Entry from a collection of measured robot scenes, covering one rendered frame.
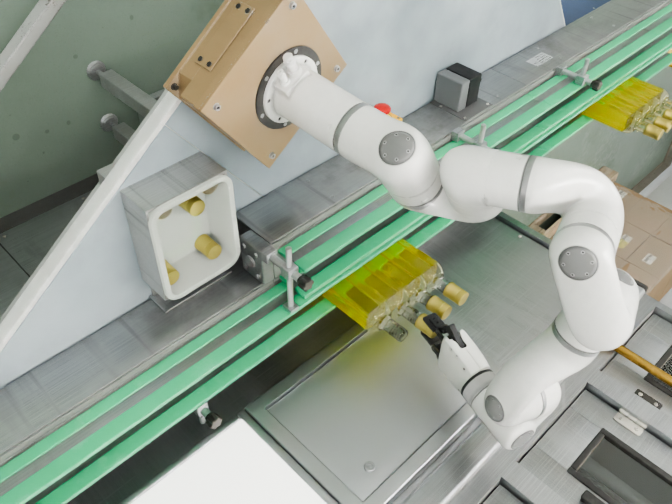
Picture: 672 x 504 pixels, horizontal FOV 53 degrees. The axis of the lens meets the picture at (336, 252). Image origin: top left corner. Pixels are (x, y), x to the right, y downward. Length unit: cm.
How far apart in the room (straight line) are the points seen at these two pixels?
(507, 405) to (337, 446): 38
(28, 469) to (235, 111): 68
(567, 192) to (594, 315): 18
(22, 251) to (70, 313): 62
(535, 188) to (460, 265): 81
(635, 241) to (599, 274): 460
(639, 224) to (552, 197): 474
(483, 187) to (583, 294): 21
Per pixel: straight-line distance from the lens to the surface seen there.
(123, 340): 135
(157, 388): 129
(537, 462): 148
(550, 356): 114
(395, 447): 139
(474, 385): 130
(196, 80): 114
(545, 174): 100
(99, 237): 125
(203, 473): 137
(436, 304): 144
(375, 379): 148
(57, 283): 126
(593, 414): 158
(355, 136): 108
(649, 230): 572
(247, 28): 114
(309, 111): 114
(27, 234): 196
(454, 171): 102
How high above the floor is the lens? 165
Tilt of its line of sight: 30 degrees down
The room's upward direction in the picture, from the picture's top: 126 degrees clockwise
